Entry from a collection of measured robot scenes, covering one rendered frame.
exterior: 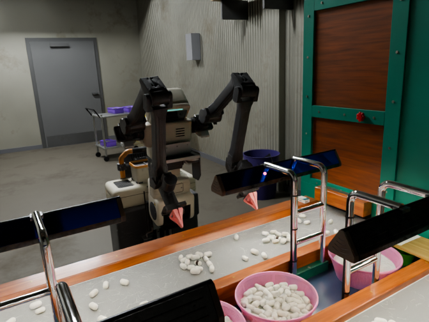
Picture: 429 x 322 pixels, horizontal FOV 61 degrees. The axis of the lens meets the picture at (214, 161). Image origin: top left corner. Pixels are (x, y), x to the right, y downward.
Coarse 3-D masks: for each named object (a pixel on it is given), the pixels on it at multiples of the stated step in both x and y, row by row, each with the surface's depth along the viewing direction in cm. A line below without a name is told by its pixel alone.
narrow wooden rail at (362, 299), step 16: (400, 272) 128; (416, 272) 127; (368, 288) 120; (384, 288) 119; (400, 288) 122; (336, 304) 113; (352, 304) 112; (368, 304) 113; (304, 320) 106; (320, 320) 106; (336, 320) 106
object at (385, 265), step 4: (336, 256) 147; (384, 256) 145; (336, 260) 144; (340, 260) 144; (380, 260) 141; (384, 260) 143; (388, 260) 143; (352, 264) 140; (380, 264) 138; (384, 264) 140; (388, 264) 140; (392, 264) 138; (364, 268) 136; (368, 268) 136; (380, 268) 137; (384, 268) 137; (388, 268) 136; (392, 268) 137
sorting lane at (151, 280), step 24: (288, 216) 184; (312, 216) 184; (336, 216) 182; (216, 240) 163; (240, 240) 162; (312, 240) 159; (144, 264) 145; (168, 264) 144; (192, 264) 144; (216, 264) 143; (240, 264) 142; (72, 288) 132; (96, 288) 131; (120, 288) 130; (144, 288) 130; (168, 288) 129; (0, 312) 120; (24, 312) 119; (48, 312) 119; (96, 312) 118
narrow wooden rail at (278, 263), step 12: (288, 252) 144; (300, 252) 144; (312, 252) 145; (264, 264) 137; (276, 264) 136; (288, 264) 139; (300, 264) 143; (228, 276) 130; (240, 276) 130; (276, 276) 137; (216, 288) 123; (228, 288) 125; (228, 300) 127
